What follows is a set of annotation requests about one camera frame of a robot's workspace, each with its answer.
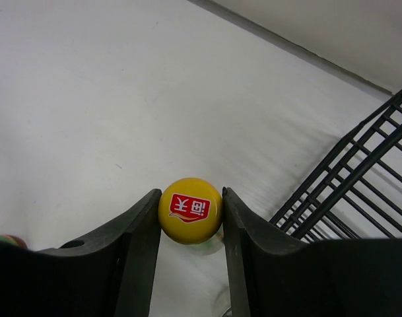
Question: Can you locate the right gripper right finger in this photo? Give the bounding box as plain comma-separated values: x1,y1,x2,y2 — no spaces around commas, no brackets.
222,188,402,316

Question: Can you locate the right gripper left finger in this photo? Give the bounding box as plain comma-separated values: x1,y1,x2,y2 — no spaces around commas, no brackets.
0,189,161,316

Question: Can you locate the yellow cap chili sauce bottle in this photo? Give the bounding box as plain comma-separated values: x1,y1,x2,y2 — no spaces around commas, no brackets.
158,178,224,255

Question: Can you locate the green label sauce bottle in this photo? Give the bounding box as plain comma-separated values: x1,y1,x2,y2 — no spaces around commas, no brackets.
0,234,28,250

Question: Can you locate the black wire rack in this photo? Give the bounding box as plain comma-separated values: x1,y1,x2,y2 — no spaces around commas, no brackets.
270,89,402,242

